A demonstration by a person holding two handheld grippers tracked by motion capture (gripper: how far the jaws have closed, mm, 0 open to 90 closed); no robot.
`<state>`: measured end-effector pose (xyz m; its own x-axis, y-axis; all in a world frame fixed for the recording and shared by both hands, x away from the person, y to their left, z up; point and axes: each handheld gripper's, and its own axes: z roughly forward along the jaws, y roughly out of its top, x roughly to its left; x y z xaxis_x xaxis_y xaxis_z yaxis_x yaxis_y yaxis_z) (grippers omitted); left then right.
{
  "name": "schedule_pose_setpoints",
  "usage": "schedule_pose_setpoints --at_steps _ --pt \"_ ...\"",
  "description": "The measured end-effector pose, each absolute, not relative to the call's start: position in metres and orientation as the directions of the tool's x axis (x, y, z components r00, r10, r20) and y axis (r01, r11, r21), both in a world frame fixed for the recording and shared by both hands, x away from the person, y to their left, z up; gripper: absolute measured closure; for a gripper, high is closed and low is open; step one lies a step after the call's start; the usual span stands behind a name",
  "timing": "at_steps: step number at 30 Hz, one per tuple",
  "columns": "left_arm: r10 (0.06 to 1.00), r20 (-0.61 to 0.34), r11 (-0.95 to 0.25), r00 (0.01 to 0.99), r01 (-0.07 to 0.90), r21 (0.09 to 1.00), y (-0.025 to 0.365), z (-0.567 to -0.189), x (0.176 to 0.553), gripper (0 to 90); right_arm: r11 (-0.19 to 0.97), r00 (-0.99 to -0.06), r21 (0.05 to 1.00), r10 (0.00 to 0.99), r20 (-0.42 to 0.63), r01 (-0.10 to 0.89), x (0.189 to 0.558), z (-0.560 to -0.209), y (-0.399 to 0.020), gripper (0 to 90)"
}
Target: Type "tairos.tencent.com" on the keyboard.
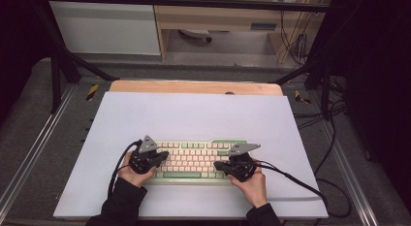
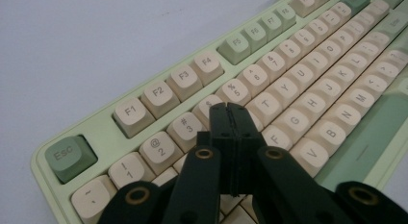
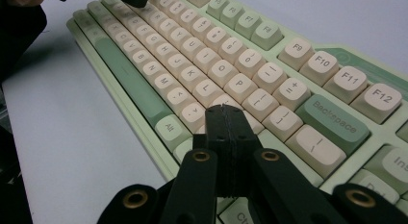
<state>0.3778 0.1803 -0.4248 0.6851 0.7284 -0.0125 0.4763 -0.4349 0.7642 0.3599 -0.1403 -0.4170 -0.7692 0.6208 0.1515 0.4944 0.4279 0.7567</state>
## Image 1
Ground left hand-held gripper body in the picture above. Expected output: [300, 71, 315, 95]
[129, 135, 163, 175]

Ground light wooden desk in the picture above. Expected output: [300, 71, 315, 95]
[151, 0, 333, 64]

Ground white table cover sheet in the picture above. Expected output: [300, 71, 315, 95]
[52, 91, 329, 219]

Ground black floor cables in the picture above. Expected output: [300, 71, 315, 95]
[292, 75, 348, 176]

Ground person's right hand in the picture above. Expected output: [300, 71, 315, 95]
[227, 159, 269, 210]

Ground hanging cable bundle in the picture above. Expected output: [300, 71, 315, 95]
[279, 9, 311, 67]

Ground office chair base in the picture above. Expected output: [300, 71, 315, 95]
[178, 28, 213, 44]

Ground person's left hand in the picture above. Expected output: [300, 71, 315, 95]
[117, 150, 158, 188]

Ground green and pink keyboard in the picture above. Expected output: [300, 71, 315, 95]
[142, 138, 255, 186]

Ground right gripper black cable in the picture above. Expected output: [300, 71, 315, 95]
[256, 160, 353, 219]

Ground aluminium floor rail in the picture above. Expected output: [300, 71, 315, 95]
[318, 122, 379, 226]
[0, 84, 77, 214]

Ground white cabinet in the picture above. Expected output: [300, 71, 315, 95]
[47, 1, 162, 56]

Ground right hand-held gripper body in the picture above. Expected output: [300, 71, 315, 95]
[226, 143, 262, 183]

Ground black metal frame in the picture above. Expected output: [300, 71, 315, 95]
[32, 0, 343, 120]

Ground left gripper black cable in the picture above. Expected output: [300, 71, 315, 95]
[108, 139, 143, 196]

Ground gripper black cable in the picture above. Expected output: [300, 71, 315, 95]
[256, 160, 353, 219]
[108, 139, 143, 196]

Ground dark curtain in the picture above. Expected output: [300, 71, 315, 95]
[332, 0, 411, 214]
[0, 0, 49, 123]

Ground yellow and black tape strip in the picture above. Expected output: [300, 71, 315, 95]
[85, 83, 100, 102]
[294, 89, 311, 105]

